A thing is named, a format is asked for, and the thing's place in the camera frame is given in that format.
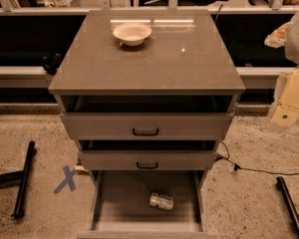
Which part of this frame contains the top grey drawer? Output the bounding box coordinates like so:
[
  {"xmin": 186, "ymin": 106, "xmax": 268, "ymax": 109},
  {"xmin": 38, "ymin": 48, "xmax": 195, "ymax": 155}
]
[{"xmin": 61, "ymin": 96, "xmax": 233, "ymax": 140}]

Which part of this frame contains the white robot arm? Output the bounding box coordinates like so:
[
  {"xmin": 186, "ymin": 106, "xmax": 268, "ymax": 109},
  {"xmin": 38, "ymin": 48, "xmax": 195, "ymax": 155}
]
[{"xmin": 265, "ymin": 11, "xmax": 299, "ymax": 131}]

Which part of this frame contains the black stand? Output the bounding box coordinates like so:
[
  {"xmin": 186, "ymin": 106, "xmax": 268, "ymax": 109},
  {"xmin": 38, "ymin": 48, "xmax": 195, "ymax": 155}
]
[
  {"xmin": 0, "ymin": 140, "xmax": 36, "ymax": 220},
  {"xmin": 276, "ymin": 176, "xmax": 299, "ymax": 239}
]

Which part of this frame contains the blue tape cross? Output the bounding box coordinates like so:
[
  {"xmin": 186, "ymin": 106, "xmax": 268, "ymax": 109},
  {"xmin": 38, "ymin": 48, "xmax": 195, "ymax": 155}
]
[{"xmin": 53, "ymin": 165, "xmax": 77, "ymax": 194}]

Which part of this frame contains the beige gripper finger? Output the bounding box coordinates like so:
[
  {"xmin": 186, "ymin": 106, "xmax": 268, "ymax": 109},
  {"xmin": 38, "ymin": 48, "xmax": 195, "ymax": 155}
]
[
  {"xmin": 264, "ymin": 22, "xmax": 290, "ymax": 49},
  {"xmin": 267, "ymin": 66, "xmax": 299, "ymax": 132}
]

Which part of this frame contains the black clamp on rail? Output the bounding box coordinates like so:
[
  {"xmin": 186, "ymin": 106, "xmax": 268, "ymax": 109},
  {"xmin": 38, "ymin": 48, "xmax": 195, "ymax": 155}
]
[{"xmin": 42, "ymin": 53, "xmax": 61, "ymax": 75}]

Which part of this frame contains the grey drawer cabinet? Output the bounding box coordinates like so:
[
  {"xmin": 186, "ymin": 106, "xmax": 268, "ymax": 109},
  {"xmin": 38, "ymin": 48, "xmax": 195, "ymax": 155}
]
[{"xmin": 48, "ymin": 9, "xmax": 246, "ymax": 239}]

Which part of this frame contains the black stand right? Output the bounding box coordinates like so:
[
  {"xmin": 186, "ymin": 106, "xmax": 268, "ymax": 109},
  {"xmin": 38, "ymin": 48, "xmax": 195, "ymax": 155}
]
[{"xmin": 276, "ymin": 176, "xmax": 299, "ymax": 239}]

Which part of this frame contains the silver green 7up can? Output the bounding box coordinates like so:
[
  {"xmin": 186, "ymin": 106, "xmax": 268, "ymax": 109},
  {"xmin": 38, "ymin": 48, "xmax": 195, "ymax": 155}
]
[{"xmin": 149, "ymin": 192, "xmax": 173, "ymax": 211}]

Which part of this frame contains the black stand left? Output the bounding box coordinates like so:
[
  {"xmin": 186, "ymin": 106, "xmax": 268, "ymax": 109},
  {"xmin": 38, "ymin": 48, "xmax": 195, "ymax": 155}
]
[{"xmin": 0, "ymin": 140, "xmax": 36, "ymax": 220}]

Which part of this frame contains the middle grey drawer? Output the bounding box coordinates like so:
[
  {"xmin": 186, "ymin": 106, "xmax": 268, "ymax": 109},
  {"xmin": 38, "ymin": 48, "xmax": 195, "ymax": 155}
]
[{"xmin": 79, "ymin": 140, "xmax": 216, "ymax": 170}]

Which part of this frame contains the white bowl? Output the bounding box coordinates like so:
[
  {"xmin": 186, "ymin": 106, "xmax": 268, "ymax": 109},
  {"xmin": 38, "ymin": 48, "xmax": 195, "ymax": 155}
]
[{"xmin": 113, "ymin": 22, "xmax": 151, "ymax": 47}]

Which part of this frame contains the grey drawer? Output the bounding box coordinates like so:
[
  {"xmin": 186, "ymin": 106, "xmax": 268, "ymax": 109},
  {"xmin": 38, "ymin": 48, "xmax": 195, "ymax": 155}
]
[
  {"xmin": 79, "ymin": 140, "xmax": 216, "ymax": 170},
  {"xmin": 77, "ymin": 170, "xmax": 217, "ymax": 239},
  {"xmin": 61, "ymin": 96, "xmax": 233, "ymax": 140}
]

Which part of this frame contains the bottom grey drawer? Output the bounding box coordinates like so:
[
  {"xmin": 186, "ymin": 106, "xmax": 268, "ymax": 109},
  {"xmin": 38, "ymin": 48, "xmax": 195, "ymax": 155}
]
[{"xmin": 77, "ymin": 170, "xmax": 217, "ymax": 239}]

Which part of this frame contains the black cable on floor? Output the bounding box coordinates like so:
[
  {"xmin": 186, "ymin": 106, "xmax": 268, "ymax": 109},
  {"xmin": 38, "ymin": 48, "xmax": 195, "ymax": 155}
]
[{"xmin": 215, "ymin": 140, "xmax": 299, "ymax": 177}]

